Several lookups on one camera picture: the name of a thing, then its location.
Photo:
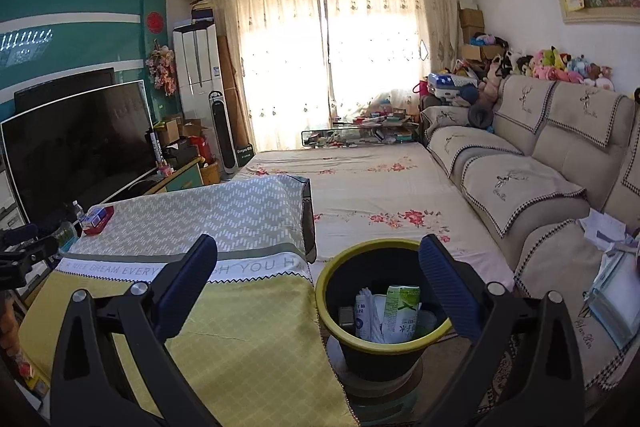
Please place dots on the clear water bottle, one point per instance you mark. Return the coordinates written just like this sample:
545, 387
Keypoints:
77, 212

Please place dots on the white standing air conditioner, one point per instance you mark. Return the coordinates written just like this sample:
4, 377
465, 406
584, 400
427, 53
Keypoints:
197, 67

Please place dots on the tall black white box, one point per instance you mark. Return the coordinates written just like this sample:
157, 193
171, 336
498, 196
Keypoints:
157, 147

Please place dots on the person's left hand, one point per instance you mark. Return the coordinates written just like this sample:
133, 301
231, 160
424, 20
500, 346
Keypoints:
7, 327

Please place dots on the flat red box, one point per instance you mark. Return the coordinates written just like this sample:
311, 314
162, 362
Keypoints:
102, 227

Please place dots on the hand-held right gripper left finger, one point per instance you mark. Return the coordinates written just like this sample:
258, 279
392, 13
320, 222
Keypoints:
182, 292

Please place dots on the red round wall decoration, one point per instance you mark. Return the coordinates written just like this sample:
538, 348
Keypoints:
155, 21

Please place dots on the black television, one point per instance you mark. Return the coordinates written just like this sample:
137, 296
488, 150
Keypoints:
65, 89

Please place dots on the tall brown cardboard sheet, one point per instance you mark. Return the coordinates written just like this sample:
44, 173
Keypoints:
234, 97

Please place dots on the white drawer cabinet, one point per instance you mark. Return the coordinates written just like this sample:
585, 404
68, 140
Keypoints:
6, 202

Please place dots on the yellow green patterned tablecloth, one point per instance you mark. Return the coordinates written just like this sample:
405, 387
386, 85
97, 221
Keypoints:
250, 347

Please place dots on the artificial flower decoration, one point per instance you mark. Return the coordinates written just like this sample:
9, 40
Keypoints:
161, 69

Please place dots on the blue star-print bag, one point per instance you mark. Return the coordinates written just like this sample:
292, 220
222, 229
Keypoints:
452, 84

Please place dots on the dark box on air conditioner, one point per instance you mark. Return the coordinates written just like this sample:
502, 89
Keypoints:
203, 16

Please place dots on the glass coffee table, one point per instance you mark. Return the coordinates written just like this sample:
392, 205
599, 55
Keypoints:
360, 134

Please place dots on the black bin with yellow rim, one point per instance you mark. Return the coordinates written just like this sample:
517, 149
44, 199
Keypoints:
380, 362

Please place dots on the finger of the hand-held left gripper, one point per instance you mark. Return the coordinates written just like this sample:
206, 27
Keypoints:
35, 248
12, 273

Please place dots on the beige sofa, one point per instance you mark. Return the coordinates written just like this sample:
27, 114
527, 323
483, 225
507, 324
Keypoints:
550, 142

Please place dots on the large silver-rimmed television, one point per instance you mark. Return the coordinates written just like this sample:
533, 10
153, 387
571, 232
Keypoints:
75, 152

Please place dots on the open cardboard box with toys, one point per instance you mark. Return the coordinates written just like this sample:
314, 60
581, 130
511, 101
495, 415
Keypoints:
475, 52

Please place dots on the blue tissue pack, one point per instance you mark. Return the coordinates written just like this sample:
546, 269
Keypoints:
93, 218

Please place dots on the small pink toy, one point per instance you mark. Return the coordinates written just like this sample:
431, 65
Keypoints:
163, 168

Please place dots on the tower fan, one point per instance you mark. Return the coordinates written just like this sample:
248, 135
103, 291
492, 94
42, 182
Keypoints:
222, 132

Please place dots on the papers and plastic bags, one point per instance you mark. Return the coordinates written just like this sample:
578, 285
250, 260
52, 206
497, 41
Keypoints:
615, 287

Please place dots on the plastic bag with green plant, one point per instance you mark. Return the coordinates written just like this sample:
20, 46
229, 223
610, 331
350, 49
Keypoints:
65, 236

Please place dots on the closed brown cardboard box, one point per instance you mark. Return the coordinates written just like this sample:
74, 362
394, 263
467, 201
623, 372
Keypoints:
471, 27

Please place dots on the floral bedsheet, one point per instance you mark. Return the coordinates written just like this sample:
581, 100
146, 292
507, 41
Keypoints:
375, 187

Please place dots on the row of plush toys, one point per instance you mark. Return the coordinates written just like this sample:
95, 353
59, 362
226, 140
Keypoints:
555, 67

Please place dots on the red canister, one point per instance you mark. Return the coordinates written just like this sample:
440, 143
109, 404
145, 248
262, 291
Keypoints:
200, 149

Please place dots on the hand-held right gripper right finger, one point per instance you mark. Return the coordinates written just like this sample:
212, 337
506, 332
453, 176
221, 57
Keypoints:
447, 289

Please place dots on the open cardboard boxes by television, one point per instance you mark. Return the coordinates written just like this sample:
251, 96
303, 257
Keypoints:
180, 129

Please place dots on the green white drink carton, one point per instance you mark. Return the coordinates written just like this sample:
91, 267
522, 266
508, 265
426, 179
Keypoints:
402, 314

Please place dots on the cream embroidered curtain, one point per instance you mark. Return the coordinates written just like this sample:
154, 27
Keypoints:
290, 57

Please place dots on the wooden bucket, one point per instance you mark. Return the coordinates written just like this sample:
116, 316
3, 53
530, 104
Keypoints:
210, 172

